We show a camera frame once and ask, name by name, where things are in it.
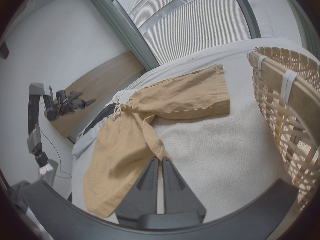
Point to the round woven basket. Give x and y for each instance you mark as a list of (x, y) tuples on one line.
[(287, 96)]

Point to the pale grey garment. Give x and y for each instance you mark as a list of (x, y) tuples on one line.
[(87, 141)]

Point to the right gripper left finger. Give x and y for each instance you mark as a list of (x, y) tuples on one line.
[(142, 196)]

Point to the black garment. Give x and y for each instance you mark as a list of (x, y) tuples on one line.
[(102, 116)]

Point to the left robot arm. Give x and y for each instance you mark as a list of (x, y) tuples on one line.
[(33, 114)]

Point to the white garment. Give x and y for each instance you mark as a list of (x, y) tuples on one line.
[(123, 95)]

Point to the grey-green curtain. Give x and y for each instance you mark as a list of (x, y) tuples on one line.
[(306, 34), (130, 34)]

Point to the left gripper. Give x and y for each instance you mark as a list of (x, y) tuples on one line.
[(75, 104)]

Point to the bed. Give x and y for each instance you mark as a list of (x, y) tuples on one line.
[(212, 146)]

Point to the window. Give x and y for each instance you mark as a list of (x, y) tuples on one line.
[(200, 21)]

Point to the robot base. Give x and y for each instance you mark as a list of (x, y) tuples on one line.
[(48, 171)]

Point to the tan shorts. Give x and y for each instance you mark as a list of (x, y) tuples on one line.
[(125, 146)]

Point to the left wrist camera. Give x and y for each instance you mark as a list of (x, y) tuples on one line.
[(60, 95)]

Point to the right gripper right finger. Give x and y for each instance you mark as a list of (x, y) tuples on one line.
[(177, 196)]

